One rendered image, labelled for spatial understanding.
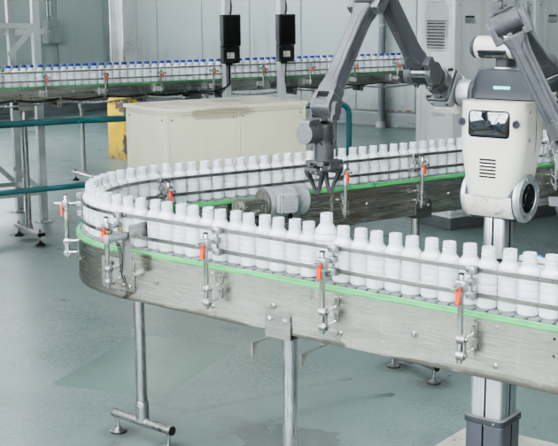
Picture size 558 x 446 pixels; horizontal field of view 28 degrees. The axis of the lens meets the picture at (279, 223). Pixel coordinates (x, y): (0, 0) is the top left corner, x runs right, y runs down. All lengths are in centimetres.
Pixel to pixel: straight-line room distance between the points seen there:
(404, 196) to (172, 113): 228
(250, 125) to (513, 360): 468
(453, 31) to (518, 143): 557
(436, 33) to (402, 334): 629
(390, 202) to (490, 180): 167
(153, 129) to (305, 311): 408
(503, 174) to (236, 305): 94
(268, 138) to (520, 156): 410
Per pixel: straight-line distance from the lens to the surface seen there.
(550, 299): 291
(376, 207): 519
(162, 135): 715
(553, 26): 986
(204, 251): 344
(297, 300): 332
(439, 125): 924
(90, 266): 398
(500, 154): 358
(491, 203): 362
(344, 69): 325
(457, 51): 911
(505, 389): 380
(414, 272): 310
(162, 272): 368
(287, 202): 468
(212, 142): 727
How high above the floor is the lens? 178
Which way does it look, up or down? 11 degrees down
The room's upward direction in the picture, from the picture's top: straight up
